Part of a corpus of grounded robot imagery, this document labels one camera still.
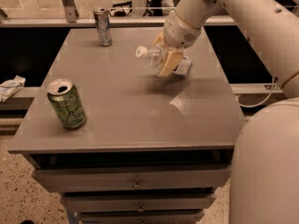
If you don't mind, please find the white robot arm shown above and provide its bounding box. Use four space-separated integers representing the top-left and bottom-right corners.
159 0 299 224

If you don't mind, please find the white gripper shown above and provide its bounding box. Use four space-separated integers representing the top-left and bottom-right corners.
152 11 201 77

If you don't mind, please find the silver blue energy drink can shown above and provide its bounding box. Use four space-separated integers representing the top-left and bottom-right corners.
93 7 112 47

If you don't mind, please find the green soda can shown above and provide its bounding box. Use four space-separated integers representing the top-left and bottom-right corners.
47 78 87 130

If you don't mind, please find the metal railing frame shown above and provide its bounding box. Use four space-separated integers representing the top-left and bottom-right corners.
0 0 299 28

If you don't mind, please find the grey drawer cabinet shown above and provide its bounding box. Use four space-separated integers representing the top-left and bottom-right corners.
8 28 245 224

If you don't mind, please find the clear plastic water bottle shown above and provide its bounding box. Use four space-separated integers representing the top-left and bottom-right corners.
135 46 192 76

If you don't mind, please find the white cable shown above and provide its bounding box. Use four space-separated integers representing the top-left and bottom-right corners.
235 76 278 109

